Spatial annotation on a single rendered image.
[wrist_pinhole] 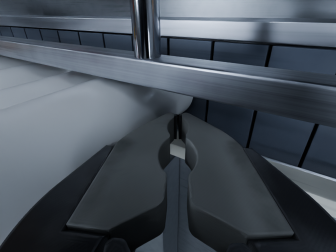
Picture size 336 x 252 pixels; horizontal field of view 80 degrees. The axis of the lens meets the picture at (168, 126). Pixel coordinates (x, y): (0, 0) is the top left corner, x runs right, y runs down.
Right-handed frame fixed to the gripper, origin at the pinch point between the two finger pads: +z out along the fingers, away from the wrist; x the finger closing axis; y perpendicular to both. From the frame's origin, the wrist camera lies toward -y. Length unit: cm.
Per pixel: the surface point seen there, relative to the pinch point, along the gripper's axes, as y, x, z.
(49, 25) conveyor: -4.1, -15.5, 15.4
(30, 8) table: -5.9, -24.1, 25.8
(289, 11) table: -5.4, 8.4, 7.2
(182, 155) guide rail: 4.5, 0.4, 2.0
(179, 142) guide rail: 3.7, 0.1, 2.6
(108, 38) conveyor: -3.3, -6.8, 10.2
